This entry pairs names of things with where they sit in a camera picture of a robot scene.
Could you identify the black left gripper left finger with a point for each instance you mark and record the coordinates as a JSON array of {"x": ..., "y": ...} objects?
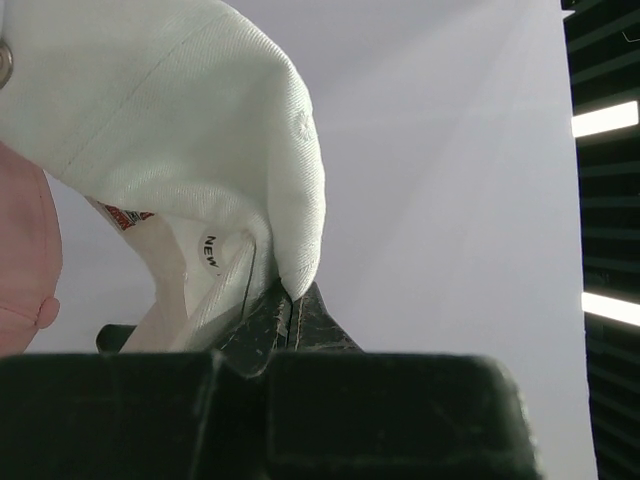
[{"x": 144, "y": 416}]

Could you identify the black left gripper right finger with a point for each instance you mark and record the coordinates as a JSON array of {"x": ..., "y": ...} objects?
[{"x": 334, "y": 411}]

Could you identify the pink cap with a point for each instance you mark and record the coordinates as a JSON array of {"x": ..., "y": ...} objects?
[{"x": 31, "y": 253}]

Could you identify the white cap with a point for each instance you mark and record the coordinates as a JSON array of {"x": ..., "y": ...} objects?
[{"x": 189, "y": 129}]

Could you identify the ceiling light panels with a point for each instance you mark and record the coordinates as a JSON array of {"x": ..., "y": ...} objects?
[{"x": 602, "y": 39}]

